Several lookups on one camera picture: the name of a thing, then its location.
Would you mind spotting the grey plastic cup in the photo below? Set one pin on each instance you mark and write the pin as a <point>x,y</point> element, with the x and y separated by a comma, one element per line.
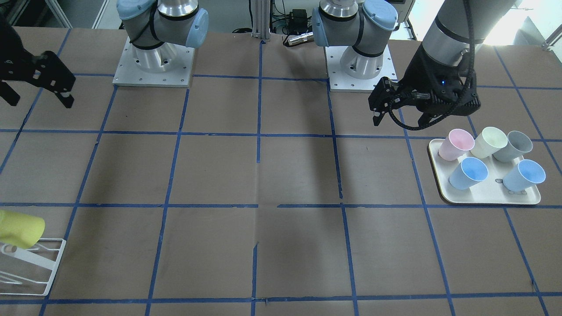
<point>518,144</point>

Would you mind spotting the black power adapter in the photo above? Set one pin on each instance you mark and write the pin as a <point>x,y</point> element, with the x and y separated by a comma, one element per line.
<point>297,21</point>

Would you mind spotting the silver cable connector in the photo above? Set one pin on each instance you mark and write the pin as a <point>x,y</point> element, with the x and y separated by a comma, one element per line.
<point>298,40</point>

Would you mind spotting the cream plastic cup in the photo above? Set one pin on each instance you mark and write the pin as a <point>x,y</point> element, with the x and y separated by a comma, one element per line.
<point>488,142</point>

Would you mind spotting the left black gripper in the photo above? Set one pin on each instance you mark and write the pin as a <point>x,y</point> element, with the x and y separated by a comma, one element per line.
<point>418,72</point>

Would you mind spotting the pink plastic cup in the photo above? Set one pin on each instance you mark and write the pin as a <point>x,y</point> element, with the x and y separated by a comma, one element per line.
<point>456,144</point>

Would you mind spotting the blue plastic cup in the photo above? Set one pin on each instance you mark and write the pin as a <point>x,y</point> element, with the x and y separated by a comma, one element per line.
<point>469,172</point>
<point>525,174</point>

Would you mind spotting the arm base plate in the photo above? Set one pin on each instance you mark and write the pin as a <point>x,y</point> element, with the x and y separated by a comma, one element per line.
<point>166,66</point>
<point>342,81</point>

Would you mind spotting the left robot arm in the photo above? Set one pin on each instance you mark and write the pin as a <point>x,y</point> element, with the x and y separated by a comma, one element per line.
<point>458,27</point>

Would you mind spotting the blue plastic cup near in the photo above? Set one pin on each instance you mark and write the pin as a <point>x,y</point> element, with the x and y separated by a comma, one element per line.
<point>469,172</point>

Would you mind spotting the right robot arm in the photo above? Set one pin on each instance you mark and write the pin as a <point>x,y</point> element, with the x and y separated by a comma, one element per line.
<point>162,34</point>

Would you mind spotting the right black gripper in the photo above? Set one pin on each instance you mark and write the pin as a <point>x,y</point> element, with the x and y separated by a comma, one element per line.
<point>41,75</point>

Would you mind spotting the white wire cup rack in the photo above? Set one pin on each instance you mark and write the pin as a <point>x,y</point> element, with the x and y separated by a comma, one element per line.
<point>31,272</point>

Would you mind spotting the yellow plastic cup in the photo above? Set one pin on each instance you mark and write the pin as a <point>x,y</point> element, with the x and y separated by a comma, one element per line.
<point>19,229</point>

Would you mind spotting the blue plastic cup far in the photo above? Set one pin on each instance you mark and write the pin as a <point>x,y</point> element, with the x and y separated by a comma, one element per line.
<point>525,174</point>

